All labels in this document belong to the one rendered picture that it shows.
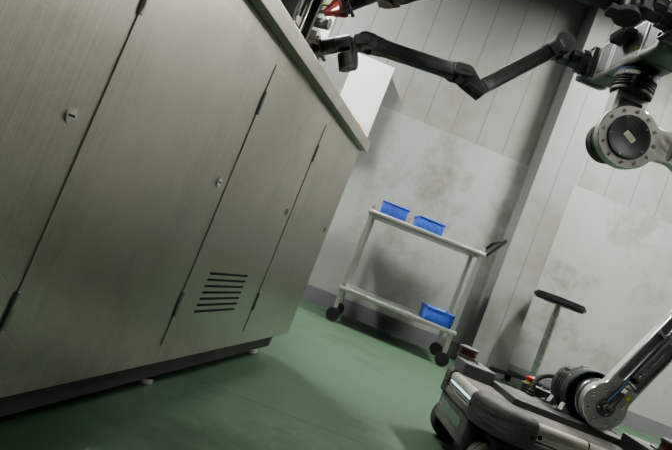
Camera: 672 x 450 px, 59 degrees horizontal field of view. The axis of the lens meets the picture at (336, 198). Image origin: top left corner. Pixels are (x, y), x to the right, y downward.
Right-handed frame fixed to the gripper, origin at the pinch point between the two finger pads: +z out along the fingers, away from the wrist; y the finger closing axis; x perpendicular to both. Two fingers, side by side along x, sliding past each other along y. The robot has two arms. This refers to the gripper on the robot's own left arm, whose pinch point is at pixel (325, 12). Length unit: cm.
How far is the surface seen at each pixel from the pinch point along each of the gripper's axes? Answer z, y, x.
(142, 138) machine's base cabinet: 23, -109, -63
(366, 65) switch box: 6, 227, 61
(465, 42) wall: -71, 265, 65
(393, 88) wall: -7, 251, 45
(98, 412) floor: 59, -85, -105
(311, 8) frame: 0.7, -29.4, -11.7
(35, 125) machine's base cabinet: 26, -132, -65
